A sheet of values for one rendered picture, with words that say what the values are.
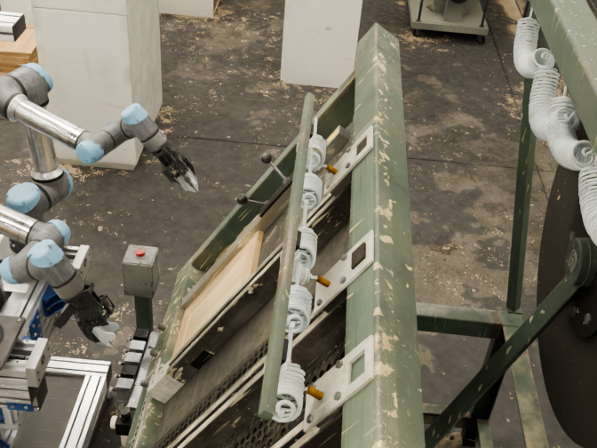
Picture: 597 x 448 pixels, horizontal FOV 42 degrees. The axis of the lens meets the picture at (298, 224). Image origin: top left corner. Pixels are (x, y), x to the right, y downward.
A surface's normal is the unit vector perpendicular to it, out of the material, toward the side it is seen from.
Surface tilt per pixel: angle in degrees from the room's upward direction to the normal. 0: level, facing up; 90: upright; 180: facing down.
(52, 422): 0
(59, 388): 0
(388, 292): 32
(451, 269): 0
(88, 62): 90
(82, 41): 90
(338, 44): 90
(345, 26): 90
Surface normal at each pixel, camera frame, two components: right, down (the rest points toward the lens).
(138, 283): -0.07, 0.60
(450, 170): 0.07, -0.79
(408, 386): 0.59, -0.62
